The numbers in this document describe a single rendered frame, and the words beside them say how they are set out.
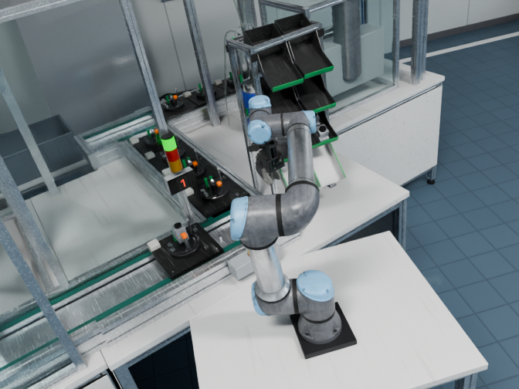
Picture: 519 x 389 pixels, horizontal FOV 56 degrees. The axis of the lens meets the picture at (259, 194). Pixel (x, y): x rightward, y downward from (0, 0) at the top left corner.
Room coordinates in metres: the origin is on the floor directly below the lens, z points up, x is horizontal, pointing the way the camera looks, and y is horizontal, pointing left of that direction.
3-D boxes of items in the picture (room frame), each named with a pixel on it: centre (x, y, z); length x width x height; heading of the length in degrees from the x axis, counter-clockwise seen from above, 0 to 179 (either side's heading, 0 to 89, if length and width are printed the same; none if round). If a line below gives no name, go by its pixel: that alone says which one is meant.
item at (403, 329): (1.17, -0.12, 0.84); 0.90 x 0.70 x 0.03; 97
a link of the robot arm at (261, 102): (1.53, -0.06, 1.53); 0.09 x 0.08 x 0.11; 171
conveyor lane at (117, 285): (1.59, 0.37, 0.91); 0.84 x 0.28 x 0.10; 117
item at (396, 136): (3.02, -0.70, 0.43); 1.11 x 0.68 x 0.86; 117
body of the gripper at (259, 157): (1.53, -0.06, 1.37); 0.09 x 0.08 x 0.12; 27
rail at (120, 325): (1.45, 0.27, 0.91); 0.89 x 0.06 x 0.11; 117
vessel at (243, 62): (2.69, -0.08, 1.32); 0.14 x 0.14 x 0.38
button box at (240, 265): (1.48, 0.07, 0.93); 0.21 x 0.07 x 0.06; 117
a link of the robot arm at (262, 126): (1.43, -0.06, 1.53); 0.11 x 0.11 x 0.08; 81
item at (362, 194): (2.10, 0.29, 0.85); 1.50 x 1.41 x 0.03; 117
